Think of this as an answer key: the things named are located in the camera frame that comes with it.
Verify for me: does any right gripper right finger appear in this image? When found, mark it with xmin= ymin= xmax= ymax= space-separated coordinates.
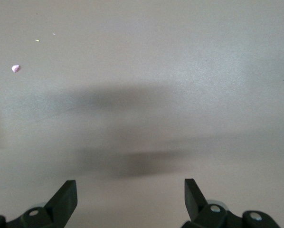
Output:
xmin=181 ymin=178 xmax=282 ymax=228

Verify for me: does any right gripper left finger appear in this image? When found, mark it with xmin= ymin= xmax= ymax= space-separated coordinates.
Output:
xmin=0 ymin=180 xmax=78 ymax=228

